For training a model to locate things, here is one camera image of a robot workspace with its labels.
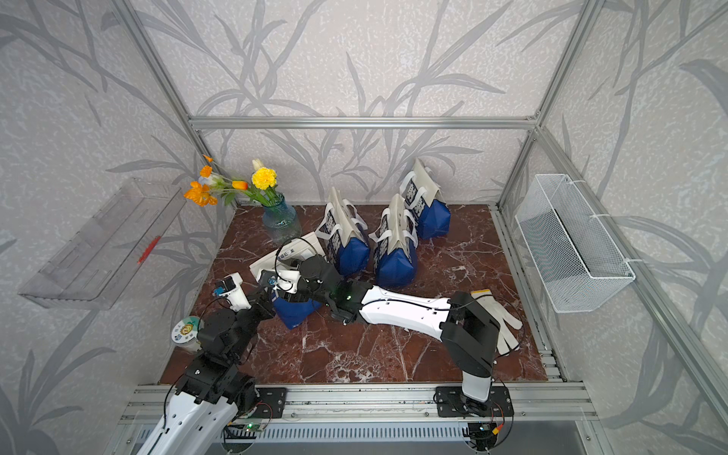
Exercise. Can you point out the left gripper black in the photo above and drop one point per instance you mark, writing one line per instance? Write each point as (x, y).
(263, 305)

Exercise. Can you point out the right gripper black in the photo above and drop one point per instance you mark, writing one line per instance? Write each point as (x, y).
(303, 264)

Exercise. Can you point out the blue beige takeout bag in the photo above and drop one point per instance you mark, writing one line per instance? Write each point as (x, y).
(292, 309)
(343, 235)
(396, 241)
(423, 199)

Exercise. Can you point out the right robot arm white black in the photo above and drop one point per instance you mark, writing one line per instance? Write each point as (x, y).
(464, 326)

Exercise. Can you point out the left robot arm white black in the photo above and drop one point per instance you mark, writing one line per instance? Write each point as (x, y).
(212, 392)

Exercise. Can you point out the blue glass vase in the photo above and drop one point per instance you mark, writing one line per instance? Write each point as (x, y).
(281, 222)

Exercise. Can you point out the artificial flower bouquet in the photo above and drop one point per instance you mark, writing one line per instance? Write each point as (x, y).
(211, 187)

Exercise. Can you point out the white work glove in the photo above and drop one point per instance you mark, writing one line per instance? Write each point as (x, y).
(509, 325)

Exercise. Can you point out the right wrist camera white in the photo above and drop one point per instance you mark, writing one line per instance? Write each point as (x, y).
(283, 281)

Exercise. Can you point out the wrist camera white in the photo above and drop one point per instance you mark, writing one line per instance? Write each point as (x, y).
(230, 289)
(283, 281)

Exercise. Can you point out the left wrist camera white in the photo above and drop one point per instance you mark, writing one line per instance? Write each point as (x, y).
(230, 289)

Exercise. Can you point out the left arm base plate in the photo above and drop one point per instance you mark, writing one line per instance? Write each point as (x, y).
(269, 403)

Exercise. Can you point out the clear acrylic wall shelf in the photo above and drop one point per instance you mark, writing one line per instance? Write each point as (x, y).
(93, 269)

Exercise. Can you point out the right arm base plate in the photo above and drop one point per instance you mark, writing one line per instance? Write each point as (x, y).
(451, 402)

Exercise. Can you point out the white wire mesh basket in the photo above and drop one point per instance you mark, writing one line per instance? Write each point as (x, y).
(579, 264)

